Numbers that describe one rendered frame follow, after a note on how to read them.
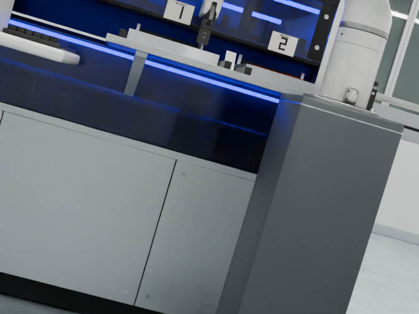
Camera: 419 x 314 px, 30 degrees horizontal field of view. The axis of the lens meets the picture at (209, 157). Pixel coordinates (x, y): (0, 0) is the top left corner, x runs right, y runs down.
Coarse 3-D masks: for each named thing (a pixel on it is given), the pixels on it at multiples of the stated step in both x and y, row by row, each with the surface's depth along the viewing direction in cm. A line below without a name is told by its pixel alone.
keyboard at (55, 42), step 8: (8, 32) 185; (16, 32) 185; (24, 32) 187; (32, 32) 186; (40, 32) 186; (32, 40) 185; (40, 40) 185; (48, 40) 186; (56, 40) 187; (56, 48) 193; (64, 48) 196
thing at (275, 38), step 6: (276, 36) 245; (282, 36) 245; (288, 36) 245; (270, 42) 245; (276, 42) 245; (282, 42) 245; (288, 42) 245; (294, 42) 246; (270, 48) 245; (276, 48) 245; (282, 48) 245; (288, 48) 246; (294, 48) 246; (288, 54) 246
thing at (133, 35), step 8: (128, 32) 214; (136, 32) 214; (144, 32) 215; (136, 40) 215; (144, 40) 215; (152, 40) 215; (160, 40) 215; (168, 40) 216; (160, 48) 216; (168, 48) 216; (176, 48) 216; (184, 48) 216; (192, 48) 217; (192, 56) 217; (200, 56) 217; (208, 56) 217; (216, 56) 218; (216, 64) 218
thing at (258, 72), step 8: (240, 64) 231; (248, 64) 219; (256, 72) 219; (264, 72) 220; (272, 72) 220; (272, 80) 220; (280, 80) 220; (288, 80) 220; (296, 80) 221; (296, 88) 221; (304, 88) 221; (312, 88) 222
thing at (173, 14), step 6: (168, 0) 240; (174, 0) 240; (168, 6) 240; (174, 6) 240; (180, 6) 241; (186, 6) 241; (192, 6) 241; (168, 12) 240; (174, 12) 241; (180, 12) 241; (186, 12) 241; (192, 12) 241; (168, 18) 241; (174, 18) 241; (186, 18) 241
